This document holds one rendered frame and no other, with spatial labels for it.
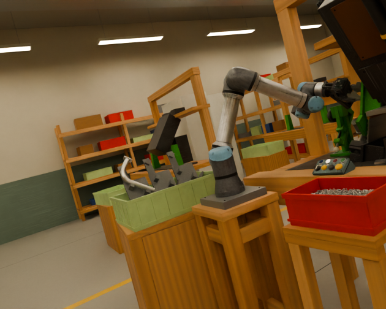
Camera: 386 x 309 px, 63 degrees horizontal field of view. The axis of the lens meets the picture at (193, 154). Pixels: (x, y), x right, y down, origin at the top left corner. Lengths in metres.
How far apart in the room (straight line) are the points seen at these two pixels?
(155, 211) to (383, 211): 1.11
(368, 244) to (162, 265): 1.11
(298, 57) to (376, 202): 1.35
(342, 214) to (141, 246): 1.07
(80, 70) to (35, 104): 1.36
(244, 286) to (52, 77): 7.43
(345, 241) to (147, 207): 1.03
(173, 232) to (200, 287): 0.36
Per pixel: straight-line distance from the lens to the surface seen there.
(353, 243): 1.06
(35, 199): 7.99
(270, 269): 1.98
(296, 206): 1.17
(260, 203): 1.49
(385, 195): 1.10
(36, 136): 8.05
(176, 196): 1.79
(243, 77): 1.56
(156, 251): 1.78
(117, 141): 7.73
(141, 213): 1.72
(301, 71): 2.20
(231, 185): 1.51
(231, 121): 1.66
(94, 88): 8.43
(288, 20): 2.26
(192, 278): 1.89
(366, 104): 1.57
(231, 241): 1.43
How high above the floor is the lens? 1.20
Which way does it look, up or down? 3 degrees down
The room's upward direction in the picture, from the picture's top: 14 degrees counter-clockwise
